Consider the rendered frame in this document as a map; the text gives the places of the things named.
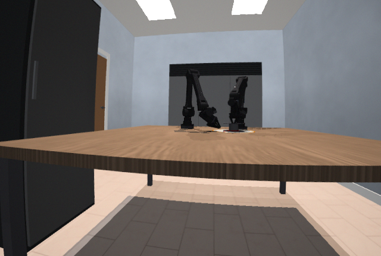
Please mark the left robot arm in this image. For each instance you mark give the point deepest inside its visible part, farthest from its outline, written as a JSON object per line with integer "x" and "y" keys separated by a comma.
{"x": 240, "y": 94}

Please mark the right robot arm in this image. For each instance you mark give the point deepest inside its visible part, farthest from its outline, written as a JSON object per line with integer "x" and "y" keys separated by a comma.
{"x": 206, "y": 111}

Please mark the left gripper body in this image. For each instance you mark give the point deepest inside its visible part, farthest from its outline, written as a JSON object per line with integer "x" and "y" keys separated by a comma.
{"x": 233, "y": 114}

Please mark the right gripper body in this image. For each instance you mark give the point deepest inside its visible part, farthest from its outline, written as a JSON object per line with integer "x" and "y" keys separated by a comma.
{"x": 210, "y": 121}

